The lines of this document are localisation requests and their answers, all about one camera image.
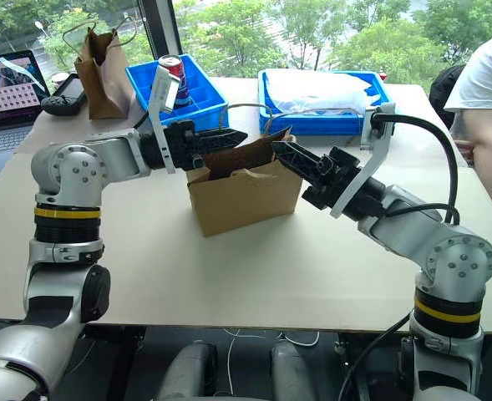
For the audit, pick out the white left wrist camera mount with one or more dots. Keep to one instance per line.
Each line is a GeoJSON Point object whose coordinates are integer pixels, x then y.
{"type": "Point", "coordinates": [162, 96]}

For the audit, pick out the open laptop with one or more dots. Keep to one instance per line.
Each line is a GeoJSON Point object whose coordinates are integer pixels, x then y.
{"type": "Point", "coordinates": [3, 96]}

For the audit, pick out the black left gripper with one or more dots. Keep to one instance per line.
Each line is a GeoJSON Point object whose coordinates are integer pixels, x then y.
{"type": "Point", "coordinates": [184, 142]}

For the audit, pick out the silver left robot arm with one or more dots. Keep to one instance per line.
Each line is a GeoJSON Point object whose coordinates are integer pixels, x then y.
{"type": "Point", "coordinates": [68, 167]}

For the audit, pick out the tall brown paper bag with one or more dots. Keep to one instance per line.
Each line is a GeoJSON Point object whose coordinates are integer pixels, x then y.
{"type": "Point", "coordinates": [103, 83]}

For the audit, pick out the person in white shirt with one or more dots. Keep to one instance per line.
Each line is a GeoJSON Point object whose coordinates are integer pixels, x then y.
{"type": "Point", "coordinates": [490, 75]}

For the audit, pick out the black chair back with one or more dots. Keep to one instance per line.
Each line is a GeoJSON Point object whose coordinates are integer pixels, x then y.
{"type": "Point", "coordinates": [444, 96]}

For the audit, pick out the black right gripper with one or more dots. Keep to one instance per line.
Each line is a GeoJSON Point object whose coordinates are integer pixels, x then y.
{"type": "Point", "coordinates": [333, 179]}

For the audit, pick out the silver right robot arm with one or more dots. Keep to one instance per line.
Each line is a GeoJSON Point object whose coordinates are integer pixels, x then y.
{"type": "Point", "coordinates": [450, 255]}

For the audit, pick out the dark window frame post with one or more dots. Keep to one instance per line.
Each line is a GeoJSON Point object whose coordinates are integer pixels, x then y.
{"type": "Point", "coordinates": [160, 29]}

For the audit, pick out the blue compartment bin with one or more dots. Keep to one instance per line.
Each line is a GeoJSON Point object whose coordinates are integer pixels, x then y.
{"type": "Point", "coordinates": [204, 89]}

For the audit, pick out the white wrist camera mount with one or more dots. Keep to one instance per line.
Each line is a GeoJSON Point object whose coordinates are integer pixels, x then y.
{"type": "Point", "coordinates": [162, 96]}
{"type": "Point", "coordinates": [375, 158]}

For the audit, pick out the grey rounded robot leg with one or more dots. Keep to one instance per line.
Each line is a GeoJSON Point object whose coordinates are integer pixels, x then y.
{"type": "Point", "coordinates": [291, 372]}
{"type": "Point", "coordinates": [187, 372]}

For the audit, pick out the clear plastic bags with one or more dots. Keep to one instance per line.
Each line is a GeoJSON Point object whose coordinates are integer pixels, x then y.
{"type": "Point", "coordinates": [316, 89]}

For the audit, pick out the black handheld controller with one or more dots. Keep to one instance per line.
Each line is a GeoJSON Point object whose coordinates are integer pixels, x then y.
{"type": "Point", "coordinates": [64, 98]}

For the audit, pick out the short brown paper bag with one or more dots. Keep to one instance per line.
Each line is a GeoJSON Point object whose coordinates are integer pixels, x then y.
{"type": "Point", "coordinates": [245, 200]}

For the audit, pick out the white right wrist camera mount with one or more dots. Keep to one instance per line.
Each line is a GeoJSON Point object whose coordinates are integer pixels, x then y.
{"type": "Point", "coordinates": [375, 158]}

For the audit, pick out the red blue soda can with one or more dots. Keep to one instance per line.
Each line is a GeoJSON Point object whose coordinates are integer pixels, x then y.
{"type": "Point", "coordinates": [183, 83]}

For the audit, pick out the blue plastic crate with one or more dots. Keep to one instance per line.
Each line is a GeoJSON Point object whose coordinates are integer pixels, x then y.
{"type": "Point", "coordinates": [312, 123]}

